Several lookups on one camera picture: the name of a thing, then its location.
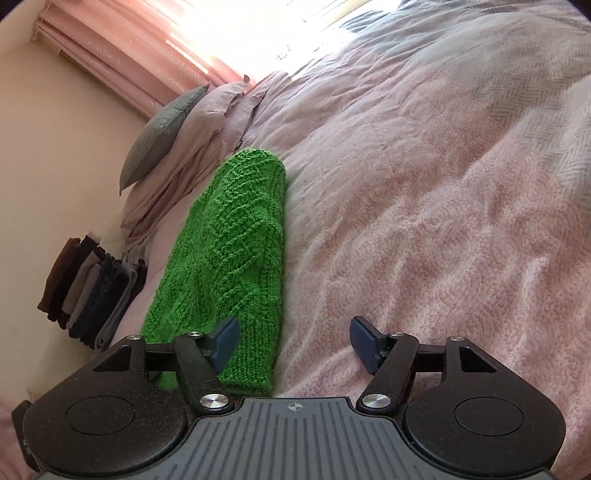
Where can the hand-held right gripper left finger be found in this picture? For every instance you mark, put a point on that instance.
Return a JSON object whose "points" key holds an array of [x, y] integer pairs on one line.
{"points": [[225, 344]]}

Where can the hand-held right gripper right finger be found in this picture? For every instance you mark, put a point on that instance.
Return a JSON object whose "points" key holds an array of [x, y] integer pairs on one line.
{"points": [[364, 341]]}

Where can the green knitted vest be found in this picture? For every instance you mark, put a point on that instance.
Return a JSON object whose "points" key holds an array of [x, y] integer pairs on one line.
{"points": [[231, 240]]}

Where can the stack of folded clothes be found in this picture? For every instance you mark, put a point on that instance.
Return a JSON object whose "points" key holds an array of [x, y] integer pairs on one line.
{"points": [[87, 295]]}

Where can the pink quilted blanket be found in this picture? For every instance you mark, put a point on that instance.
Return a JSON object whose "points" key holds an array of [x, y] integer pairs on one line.
{"points": [[415, 207]]}

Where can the pink pillow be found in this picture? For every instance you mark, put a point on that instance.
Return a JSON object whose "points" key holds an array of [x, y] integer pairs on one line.
{"points": [[207, 120], [231, 138]]}

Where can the grey pillow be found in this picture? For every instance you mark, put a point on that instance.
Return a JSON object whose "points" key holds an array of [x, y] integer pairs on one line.
{"points": [[154, 138]]}

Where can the pink curtain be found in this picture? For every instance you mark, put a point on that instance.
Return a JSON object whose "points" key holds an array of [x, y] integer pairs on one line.
{"points": [[138, 50]]}

